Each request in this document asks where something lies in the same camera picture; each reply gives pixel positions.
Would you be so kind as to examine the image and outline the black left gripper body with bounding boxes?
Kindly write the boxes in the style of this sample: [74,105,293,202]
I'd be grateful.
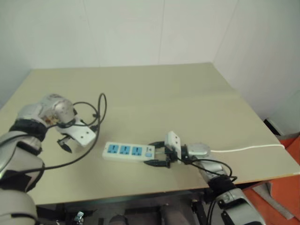
[57,135,76,145]

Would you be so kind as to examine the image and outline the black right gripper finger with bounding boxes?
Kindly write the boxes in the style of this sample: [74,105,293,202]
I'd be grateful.
[143,159,170,168]
[147,140,166,151]

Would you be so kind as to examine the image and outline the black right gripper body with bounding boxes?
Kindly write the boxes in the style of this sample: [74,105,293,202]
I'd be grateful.
[163,146,178,169]

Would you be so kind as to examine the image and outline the white power strip blue sockets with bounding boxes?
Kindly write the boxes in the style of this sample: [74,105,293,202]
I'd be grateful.
[102,141,156,163]

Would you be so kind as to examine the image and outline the grey strip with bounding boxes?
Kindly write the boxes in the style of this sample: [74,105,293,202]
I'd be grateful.
[252,181,296,220]

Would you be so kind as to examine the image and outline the metal clamp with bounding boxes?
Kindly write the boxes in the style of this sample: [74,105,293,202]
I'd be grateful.
[74,210,85,223]

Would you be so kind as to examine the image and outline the orange floor mat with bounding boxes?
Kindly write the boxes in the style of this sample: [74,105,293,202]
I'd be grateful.
[243,132,300,225]

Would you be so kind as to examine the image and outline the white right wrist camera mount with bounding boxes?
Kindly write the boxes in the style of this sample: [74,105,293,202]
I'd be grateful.
[164,131,183,163]

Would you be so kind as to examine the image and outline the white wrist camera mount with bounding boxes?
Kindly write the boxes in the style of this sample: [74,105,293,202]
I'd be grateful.
[164,131,183,163]
[60,119,97,148]

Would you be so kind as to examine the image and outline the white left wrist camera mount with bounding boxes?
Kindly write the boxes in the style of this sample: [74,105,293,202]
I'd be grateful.
[60,119,97,148]

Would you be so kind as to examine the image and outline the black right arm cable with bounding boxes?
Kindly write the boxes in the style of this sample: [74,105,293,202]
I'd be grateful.
[177,157,238,225]

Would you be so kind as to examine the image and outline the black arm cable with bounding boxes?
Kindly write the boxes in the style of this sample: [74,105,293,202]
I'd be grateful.
[43,93,107,171]
[177,157,238,225]

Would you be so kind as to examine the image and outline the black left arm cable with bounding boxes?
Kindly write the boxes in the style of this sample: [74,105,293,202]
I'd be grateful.
[43,93,107,171]

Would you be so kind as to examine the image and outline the white power strip cord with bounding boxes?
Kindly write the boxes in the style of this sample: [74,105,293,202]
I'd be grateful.
[209,144,286,153]

